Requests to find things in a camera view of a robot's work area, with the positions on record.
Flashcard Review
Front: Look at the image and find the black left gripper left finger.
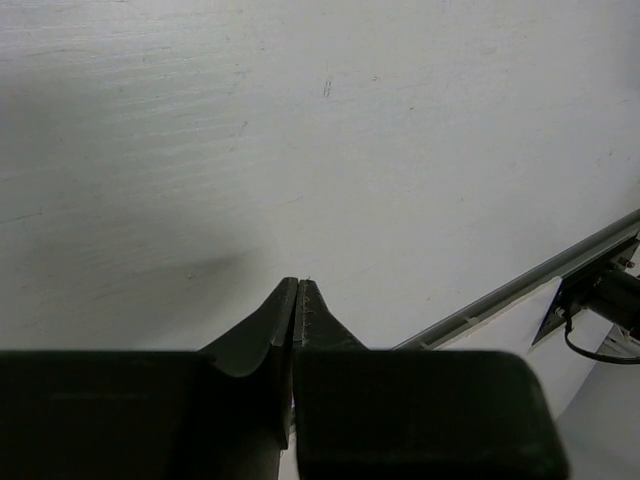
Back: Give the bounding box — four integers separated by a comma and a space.
1, 278, 298, 479

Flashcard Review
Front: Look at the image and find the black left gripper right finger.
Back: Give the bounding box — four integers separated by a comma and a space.
293, 280, 570, 479

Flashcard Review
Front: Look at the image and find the black base cable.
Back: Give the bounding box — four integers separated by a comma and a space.
563, 309, 640, 363

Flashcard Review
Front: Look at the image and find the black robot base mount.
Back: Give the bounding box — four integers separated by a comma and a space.
533, 235, 639, 344

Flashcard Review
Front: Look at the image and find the aluminium table edge rail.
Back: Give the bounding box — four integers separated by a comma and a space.
397, 210, 639, 350

